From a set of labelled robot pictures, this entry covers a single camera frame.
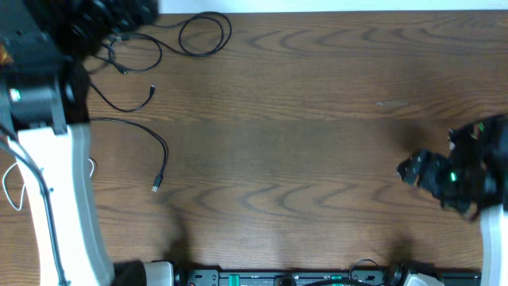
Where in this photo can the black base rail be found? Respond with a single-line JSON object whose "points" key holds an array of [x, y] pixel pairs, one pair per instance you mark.
{"points": [[363, 272]]}

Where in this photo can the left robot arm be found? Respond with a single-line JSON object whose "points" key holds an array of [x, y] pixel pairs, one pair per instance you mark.
{"points": [[46, 127]]}

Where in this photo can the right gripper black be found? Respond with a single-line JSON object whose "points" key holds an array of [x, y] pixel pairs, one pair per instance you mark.
{"points": [[427, 174]]}

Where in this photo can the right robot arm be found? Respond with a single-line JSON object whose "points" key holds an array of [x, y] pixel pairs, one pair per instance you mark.
{"points": [[472, 181]]}

